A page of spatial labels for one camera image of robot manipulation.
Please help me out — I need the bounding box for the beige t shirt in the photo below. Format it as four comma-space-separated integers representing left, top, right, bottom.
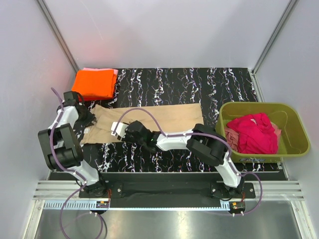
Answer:
81, 103, 204, 144

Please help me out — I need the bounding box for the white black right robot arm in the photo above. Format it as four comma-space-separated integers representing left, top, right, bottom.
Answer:
118, 120, 244, 196

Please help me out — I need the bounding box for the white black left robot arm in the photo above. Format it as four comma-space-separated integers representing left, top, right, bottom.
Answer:
38, 91, 107, 197

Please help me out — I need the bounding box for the folded orange t shirt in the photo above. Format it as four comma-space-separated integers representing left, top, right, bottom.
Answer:
71, 68, 118, 101

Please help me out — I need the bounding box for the folded pink t shirt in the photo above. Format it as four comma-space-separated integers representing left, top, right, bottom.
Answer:
83, 68, 118, 75

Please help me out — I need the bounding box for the left power connector board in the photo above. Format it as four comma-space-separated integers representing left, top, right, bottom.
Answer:
96, 201, 110, 209

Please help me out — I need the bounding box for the power connector board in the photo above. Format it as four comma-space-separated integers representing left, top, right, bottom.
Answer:
96, 201, 110, 209
230, 201, 246, 210

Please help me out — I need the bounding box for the crumpled dusty pink t shirt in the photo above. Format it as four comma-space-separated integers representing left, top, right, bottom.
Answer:
225, 122, 282, 152

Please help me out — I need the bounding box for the crumpled magenta t shirt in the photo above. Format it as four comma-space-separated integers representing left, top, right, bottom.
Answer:
226, 113, 278, 154

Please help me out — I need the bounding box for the right power connector board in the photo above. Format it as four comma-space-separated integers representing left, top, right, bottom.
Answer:
230, 201, 246, 210

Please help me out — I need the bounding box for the olive green plastic bin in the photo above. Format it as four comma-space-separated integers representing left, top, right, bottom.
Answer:
215, 102, 310, 163

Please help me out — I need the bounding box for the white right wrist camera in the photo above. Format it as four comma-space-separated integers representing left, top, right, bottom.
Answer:
111, 122, 129, 141

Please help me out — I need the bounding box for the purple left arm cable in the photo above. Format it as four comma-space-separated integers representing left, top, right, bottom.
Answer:
49, 87, 108, 239

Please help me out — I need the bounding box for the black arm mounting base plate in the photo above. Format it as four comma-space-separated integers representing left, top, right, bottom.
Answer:
79, 172, 256, 210

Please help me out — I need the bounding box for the aluminium front rail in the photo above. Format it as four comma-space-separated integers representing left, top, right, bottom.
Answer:
33, 181, 304, 212

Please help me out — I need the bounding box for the aluminium frame post left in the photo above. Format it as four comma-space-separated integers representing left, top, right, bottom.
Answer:
35, 0, 80, 73

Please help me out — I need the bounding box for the aluminium frame post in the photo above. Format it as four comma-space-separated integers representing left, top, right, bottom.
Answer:
35, 0, 80, 73
251, 0, 299, 75

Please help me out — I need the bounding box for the aluminium frame post right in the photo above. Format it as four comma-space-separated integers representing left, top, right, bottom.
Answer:
251, 0, 299, 75

